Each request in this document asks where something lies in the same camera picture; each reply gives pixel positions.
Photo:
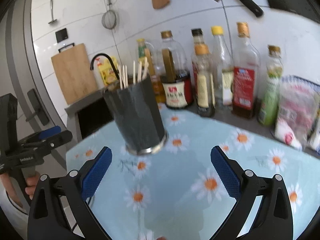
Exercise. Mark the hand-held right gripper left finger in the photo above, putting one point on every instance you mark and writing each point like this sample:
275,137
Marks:
98,170

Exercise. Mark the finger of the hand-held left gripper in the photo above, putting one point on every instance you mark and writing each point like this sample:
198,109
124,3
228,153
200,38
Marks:
58,138
51,131

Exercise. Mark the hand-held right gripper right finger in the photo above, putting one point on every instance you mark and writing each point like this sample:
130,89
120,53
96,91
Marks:
225,170

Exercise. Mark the dark cylindrical utensil holder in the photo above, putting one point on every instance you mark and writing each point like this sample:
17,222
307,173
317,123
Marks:
135,115

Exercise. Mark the bunch of wooden chopsticks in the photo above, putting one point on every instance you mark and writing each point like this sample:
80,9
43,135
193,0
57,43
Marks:
134,72

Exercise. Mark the person's left hand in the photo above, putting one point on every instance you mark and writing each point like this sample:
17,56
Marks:
32,185

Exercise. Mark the grey sink counter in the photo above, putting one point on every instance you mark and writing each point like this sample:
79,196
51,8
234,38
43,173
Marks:
87,105

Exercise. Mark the wooden cutting board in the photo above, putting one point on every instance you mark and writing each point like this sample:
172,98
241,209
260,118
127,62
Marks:
73,75

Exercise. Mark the daisy print tablecloth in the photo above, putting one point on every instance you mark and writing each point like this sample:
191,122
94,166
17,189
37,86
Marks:
175,205

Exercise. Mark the grey door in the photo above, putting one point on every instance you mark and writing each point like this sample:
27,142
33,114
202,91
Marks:
22,55

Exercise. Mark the white appliance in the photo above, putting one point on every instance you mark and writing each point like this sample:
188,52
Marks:
12,208

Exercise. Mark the green plastic bottle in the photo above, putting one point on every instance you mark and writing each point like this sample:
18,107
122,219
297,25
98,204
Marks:
270,97

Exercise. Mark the red label bottle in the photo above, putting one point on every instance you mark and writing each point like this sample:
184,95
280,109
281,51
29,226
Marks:
243,85

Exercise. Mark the cream label sauce bottle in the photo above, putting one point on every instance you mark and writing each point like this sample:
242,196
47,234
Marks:
203,85

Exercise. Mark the large soy sauce bottle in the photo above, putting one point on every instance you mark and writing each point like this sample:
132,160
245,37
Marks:
176,95

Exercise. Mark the black faucet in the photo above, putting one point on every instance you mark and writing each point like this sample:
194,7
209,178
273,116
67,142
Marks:
100,56

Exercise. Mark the pink white plastic bag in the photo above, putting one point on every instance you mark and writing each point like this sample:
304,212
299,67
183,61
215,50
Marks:
295,110

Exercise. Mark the clear bottle yellow cap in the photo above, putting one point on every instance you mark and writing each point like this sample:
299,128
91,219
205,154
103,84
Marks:
221,52

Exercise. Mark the green label oil bottle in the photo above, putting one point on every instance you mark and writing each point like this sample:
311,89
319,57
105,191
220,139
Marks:
142,51

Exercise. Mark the hanging metal kitchen tool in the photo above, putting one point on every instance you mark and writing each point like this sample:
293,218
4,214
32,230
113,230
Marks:
52,10

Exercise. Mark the metal mesh strainer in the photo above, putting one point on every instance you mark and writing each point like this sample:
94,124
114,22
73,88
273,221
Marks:
109,18

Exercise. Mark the dark cap glass bottle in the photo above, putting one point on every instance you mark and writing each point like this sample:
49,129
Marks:
197,36

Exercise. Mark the black wall socket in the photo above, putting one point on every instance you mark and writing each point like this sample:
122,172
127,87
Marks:
61,35

